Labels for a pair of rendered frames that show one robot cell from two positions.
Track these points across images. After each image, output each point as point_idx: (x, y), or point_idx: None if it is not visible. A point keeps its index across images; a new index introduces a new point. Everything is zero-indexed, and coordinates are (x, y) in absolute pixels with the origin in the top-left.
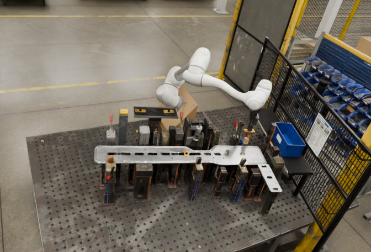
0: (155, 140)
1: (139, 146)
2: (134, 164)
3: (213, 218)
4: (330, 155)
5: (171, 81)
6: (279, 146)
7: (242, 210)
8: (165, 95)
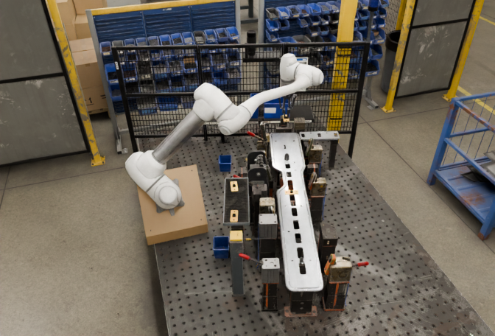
0: None
1: (282, 236)
2: None
3: (343, 205)
4: None
5: (159, 173)
6: (275, 116)
7: (329, 181)
8: (179, 191)
